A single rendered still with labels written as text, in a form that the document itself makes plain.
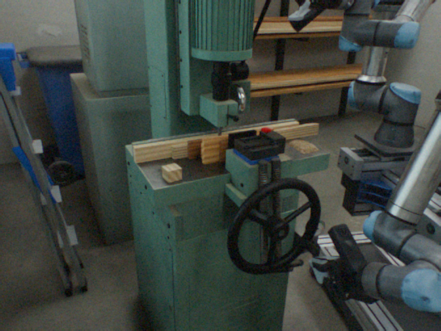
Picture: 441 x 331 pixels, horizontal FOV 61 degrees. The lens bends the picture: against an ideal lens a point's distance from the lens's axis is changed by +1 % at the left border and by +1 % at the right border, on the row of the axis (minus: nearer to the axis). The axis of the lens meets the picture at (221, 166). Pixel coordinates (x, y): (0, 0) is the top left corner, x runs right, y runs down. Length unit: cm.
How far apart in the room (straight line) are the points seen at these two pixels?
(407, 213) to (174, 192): 56
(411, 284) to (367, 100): 97
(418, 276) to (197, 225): 58
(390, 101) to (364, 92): 10
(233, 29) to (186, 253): 65
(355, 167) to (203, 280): 76
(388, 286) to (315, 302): 118
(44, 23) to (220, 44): 240
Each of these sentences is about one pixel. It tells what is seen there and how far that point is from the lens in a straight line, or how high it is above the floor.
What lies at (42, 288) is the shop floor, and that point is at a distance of 215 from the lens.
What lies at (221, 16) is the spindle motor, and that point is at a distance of 103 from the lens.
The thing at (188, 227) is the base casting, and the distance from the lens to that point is 108.
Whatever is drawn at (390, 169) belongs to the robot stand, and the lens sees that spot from 166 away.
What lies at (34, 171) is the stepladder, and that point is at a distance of 170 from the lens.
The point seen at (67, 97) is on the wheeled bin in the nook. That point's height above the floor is 67.
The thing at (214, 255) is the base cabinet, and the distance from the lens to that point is 119.
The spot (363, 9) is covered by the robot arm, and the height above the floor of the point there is 133.
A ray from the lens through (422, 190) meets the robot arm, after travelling 91.
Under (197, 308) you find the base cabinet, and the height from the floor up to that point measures 43.
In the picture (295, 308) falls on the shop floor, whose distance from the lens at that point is 194.
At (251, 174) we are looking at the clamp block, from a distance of 97.
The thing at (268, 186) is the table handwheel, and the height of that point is 95.
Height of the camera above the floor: 137
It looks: 26 degrees down
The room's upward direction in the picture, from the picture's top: 2 degrees clockwise
